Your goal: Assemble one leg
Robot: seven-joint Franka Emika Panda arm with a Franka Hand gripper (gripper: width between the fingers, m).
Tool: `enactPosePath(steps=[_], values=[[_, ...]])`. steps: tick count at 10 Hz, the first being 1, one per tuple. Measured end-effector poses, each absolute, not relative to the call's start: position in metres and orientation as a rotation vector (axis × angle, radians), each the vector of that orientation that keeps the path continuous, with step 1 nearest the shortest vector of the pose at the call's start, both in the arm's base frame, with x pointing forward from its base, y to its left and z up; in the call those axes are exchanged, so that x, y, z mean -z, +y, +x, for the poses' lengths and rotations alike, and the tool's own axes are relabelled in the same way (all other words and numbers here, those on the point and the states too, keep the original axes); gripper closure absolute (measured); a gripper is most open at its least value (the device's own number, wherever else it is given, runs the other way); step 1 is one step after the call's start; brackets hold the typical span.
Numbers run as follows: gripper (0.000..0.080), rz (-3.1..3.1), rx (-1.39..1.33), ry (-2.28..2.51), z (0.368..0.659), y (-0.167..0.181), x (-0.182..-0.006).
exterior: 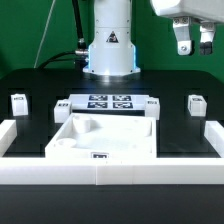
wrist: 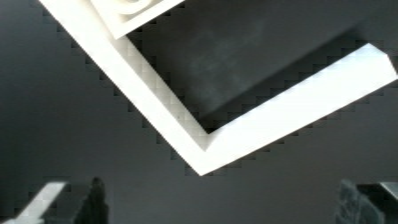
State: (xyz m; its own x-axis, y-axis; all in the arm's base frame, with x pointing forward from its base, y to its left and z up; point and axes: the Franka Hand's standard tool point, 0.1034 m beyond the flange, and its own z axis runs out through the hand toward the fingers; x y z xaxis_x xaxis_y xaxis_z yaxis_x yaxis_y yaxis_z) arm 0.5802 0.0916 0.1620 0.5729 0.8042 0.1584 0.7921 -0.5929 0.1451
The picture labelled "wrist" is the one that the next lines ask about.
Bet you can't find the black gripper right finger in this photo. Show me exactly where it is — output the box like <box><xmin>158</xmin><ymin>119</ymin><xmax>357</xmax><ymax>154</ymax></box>
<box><xmin>334</xmin><ymin>180</ymin><xmax>398</xmax><ymax>224</ymax></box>

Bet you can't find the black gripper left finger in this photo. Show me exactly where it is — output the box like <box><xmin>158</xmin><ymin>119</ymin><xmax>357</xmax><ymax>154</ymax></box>
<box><xmin>0</xmin><ymin>177</ymin><xmax>110</xmax><ymax>224</ymax></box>

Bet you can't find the white square tabletop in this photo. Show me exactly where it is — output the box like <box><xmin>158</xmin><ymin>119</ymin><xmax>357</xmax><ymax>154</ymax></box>
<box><xmin>90</xmin><ymin>0</ymin><xmax>185</xmax><ymax>39</ymax></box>

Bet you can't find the white U-shaped obstacle fence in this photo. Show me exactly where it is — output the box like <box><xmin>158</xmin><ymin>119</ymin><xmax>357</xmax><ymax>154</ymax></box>
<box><xmin>39</xmin><ymin>0</ymin><xmax>398</xmax><ymax>175</ymax></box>

